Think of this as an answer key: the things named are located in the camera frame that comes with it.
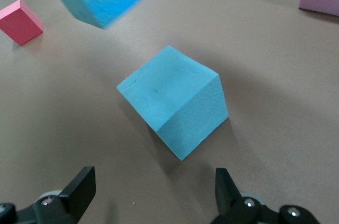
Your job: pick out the brown table cover sheet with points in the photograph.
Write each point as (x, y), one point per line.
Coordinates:
(265, 89)

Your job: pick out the red foam block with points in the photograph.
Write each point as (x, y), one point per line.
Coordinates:
(18, 25)

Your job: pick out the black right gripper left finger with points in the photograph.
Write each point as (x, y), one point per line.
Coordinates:
(79, 192)

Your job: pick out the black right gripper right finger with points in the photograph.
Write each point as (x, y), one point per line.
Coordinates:
(229, 200)

